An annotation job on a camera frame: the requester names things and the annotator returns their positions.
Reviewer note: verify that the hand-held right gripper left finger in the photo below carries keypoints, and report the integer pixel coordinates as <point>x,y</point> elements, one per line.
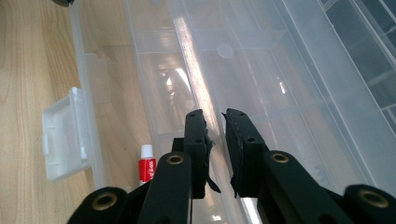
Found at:
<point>196,146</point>

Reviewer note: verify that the red and white tube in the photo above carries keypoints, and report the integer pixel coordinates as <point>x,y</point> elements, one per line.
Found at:
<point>147,168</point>

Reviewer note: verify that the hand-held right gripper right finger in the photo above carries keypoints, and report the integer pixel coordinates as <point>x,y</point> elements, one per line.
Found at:
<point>244,155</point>

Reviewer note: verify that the clear plastic storage box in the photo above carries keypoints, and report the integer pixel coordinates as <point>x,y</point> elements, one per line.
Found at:
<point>280,62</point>

